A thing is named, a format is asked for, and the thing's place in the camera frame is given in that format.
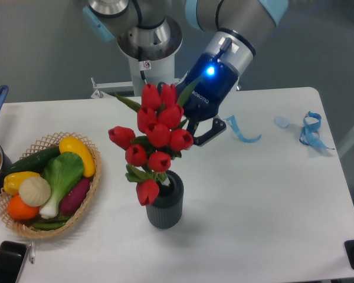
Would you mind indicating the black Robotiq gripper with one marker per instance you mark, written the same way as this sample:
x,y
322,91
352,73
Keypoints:
x,y
230,47

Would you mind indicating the red tulip bouquet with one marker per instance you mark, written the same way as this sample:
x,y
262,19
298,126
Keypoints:
x,y
160,119

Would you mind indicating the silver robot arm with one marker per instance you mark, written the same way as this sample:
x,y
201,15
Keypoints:
x,y
149,38

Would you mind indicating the dark grey ribbed vase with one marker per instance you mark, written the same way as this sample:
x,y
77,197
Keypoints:
x,y
166,210

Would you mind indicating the curled blue tape strip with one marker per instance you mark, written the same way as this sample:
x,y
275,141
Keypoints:
x,y
232,122

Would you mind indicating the small light blue cap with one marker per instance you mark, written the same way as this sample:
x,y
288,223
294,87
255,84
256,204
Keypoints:
x,y
282,122

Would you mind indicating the tangled blue tape strip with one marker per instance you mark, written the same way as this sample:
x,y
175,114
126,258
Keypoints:
x,y
309,135

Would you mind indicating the green bok choy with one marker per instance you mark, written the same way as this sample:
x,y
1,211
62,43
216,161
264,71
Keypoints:
x,y
62,173

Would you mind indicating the purple sweet potato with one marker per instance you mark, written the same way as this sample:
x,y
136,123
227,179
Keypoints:
x,y
73,200

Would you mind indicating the woven wicker basket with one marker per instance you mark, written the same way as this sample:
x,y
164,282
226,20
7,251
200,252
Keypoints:
x,y
49,141

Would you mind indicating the green cucumber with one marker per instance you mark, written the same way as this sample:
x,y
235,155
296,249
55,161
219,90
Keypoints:
x,y
35,162

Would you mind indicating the cream steamed bun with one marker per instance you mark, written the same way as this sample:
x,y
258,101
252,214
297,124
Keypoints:
x,y
35,191

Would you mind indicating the green pea pods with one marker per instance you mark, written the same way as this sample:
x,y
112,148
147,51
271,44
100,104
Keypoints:
x,y
50,224

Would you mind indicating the yellow bell pepper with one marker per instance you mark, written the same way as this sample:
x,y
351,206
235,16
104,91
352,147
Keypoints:
x,y
13,181

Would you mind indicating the orange fruit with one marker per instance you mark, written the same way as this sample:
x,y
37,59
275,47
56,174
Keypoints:
x,y
19,210

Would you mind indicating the clear pen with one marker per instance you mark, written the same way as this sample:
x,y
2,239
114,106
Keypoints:
x,y
32,252

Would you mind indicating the black smartphone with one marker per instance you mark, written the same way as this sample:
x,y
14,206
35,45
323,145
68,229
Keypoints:
x,y
12,259

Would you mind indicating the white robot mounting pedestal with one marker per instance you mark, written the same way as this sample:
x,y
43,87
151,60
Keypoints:
x,y
217,77

